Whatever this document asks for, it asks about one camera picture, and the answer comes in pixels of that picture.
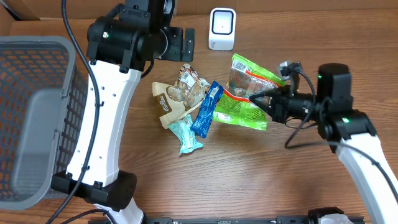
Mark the blue snack bar wrapper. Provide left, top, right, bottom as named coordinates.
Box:
left=191, top=81, right=224, bottom=138

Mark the white barcode scanner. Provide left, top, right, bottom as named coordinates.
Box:
left=208, top=7, right=236, bottom=51

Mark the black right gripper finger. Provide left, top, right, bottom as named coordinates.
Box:
left=251, top=98, right=275, bottom=117
left=249, top=88, right=279, bottom=100

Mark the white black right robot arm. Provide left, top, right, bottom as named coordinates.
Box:
left=249, top=61, right=397, bottom=223

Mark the light teal snack wrapper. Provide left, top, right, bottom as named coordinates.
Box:
left=168, top=114, right=203, bottom=155

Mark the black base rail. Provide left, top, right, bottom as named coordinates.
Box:
left=144, top=216, right=320, bottom=224

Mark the green Haribo gummy bag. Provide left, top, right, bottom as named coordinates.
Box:
left=213, top=54, right=285, bottom=131

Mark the grey plastic mesh basket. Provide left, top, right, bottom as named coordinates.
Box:
left=1, top=36, right=88, bottom=210

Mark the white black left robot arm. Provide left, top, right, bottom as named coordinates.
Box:
left=51, top=1, right=195, bottom=223

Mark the beige nut snack pouch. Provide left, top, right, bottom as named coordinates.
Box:
left=152, top=63, right=211, bottom=129

